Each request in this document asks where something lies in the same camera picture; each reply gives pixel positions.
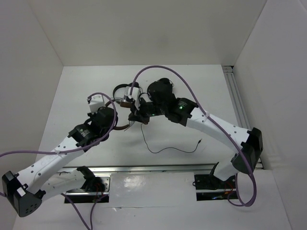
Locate brown silver headphones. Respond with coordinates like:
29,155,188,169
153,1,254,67
111,97,134,131

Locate aluminium rail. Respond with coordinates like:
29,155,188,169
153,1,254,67
222,66,263,173
59,164,216,174

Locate black headphones right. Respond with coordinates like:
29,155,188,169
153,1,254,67
158,78,174,93

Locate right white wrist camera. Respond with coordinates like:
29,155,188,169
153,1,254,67
122,86,140,110

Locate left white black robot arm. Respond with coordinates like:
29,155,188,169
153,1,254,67
2,107,118,218

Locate aluminium rail right side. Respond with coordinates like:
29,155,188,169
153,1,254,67
222,66,263,173

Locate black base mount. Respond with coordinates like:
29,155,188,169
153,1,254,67
192,174,236,193
67,174,111,193

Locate black headphones left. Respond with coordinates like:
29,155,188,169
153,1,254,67
112,82,141,98

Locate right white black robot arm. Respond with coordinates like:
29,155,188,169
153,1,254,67
124,78,263,188

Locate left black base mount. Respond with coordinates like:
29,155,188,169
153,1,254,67
67,174,111,193

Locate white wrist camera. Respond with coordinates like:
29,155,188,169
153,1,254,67
87,94,105,114
122,86,140,110

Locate black headphones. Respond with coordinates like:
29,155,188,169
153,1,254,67
158,78,174,93
112,82,141,98

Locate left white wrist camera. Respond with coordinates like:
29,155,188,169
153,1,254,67
87,94,105,114

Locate aluminium rail front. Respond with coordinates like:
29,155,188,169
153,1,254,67
59,164,216,174

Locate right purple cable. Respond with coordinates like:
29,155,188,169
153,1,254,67
131,65,257,207

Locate thin black headphone cable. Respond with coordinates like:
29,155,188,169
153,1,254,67
124,119,202,154

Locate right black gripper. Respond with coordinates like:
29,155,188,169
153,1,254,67
128,95,166,125

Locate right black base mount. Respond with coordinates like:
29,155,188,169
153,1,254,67
192,174,236,193

